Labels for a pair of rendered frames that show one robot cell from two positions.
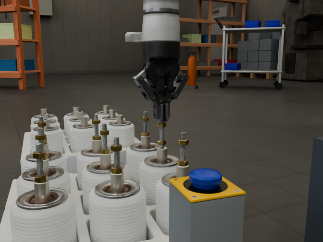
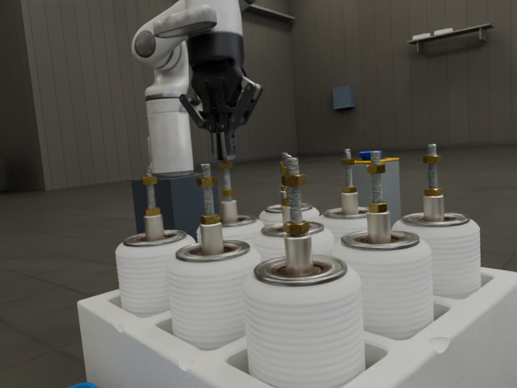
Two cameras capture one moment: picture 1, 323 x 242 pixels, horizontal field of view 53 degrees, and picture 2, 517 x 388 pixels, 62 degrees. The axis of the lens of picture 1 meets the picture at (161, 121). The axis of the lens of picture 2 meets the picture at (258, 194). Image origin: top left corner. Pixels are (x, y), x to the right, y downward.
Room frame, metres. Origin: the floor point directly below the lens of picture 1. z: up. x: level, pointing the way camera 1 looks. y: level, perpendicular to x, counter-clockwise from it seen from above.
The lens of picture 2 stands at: (0.85, 0.56, 0.35)
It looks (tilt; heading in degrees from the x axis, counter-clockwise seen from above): 6 degrees down; 247
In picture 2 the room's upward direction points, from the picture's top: 4 degrees counter-clockwise
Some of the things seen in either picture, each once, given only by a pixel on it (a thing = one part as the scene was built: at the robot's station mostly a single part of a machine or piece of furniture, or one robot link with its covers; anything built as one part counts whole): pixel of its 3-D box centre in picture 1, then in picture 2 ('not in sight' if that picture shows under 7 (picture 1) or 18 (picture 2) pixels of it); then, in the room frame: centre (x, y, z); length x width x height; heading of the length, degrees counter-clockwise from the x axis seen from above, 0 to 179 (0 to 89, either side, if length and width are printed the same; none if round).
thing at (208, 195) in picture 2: (96, 130); (208, 202); (0.74, 0.15, 0.30); 0.01 x 0.01 x 0.08
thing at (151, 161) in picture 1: (161, 161); (230, 222); (0.66, 0.00, 0.25); 0.08 x 0.08 x 0.01
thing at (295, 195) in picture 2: (42, 133); (295, 205); (0.70, 0.26, 0.30); 0.01 x 0.01 x 0.08
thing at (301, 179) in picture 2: (41, 124); (293, 179); (0.70, 0.26, 0.33); 0.02 x 0.02 x 0.01; 24
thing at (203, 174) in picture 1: (205, 180); (370, 156); (0.37, -0.05, 0.32); 0.04 x 0.04 x 0.02
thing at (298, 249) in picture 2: (43, 151); (298, 255); (0.70, 0.26, 0.26); 0.02 x 0.02 x 0.03
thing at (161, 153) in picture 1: (161, 155); (229, 212); (0.66, 0.00, 0.26); 0.02 x 0.02 x 0.03
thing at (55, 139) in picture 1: (47, 156); not in sight; (0.99, 0.36, 0.16); 0.10 x 0.10 x 0.18
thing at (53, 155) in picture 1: (43, 156); (299, 270); (0.70, 0.26, 0.25); 0.08 x 0.08 x 0.01
